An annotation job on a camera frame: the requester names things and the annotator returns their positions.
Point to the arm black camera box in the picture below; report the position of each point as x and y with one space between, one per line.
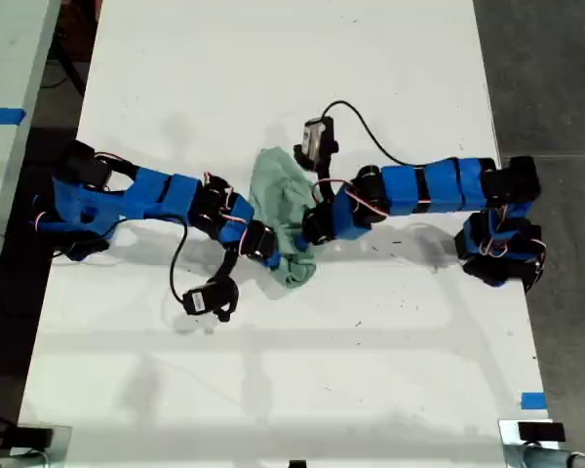
207 298
316 139

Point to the short blue tape strip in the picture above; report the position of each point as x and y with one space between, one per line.
534 401

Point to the small black box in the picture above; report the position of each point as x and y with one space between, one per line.
297 464
34 437
541 432

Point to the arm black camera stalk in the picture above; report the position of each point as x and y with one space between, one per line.
325 183
226 265

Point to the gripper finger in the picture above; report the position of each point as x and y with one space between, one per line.
302 242
273 261

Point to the grey metal pipe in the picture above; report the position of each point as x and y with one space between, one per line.
560 459

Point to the blue and black arm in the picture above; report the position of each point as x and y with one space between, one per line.
151 195
434 187

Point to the white side table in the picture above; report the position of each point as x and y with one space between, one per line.
5 73

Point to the pale green T-shirt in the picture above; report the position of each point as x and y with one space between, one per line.
278 195

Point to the long blue tape strip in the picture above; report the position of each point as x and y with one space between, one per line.
2 116

